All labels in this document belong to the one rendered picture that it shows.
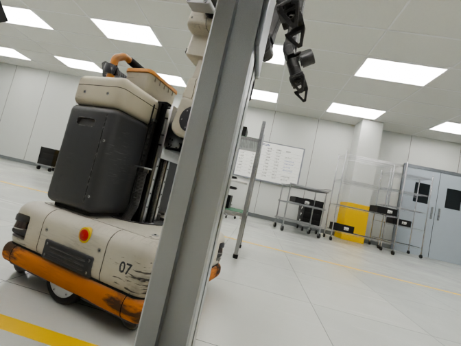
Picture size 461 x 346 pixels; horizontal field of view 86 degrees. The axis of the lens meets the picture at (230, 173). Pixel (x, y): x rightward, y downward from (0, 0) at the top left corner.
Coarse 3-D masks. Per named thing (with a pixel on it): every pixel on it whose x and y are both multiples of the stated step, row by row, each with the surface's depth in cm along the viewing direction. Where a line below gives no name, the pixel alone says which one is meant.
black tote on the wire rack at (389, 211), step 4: (372, 208) 522; (376, 208) 507; (380, 208) 502; (384, 208) 502; (388, 208) 502; (380, 212) 502; (384, 212) 502; (388, 212) 501; (392, 212) 501; (396, 212) 501; (396, 216) 501
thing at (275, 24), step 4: (276, 4) 127; (276, 12) 126; (272, 16) 126; (276, 16) 126; (272, 20) 126; (276, 20) 125; (272, 24) 126; (276, 24) 125; (280, 24) 128; (272, 28) 125; (276, 28) 126; (272, 32) 124; (276, 32) 127; (268, 36) 122; (272, 36) 125; (268, 40) 122; (272, 40) 126; (268, 44) 122; (272, 44) 129; (268, 48) 123; (272, 48) 132; (272, 56) 131; (268, 60) 131
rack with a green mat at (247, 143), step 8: (264, 128) 198; (264, 136) 241; (240, 144) 221; (248, 144) 214; (256, 144) 207; (256, 152) 197; (256, 160) 196; (256, 168) 196; (248, 192) 194; (248, 200) 194; (232, 208) 223; (248, 208) 234; (240, 224) 192; (240, 232) 192; (240, 240) 191; (240, 248) 232
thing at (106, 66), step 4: (104, 64) 116; (108, 64) 108; (112, 64) 109; (104, 68) 108; (108, 68) 108; (112, 68) 109; (116, 68) 109; (104, 72) 109; (108, 72) 108; (112, 72) 108; (116, 72) 110; (120, 72) 124; (104, 76) 114; (116, 76) 116; (120, 76) 122; (124, 76) 127
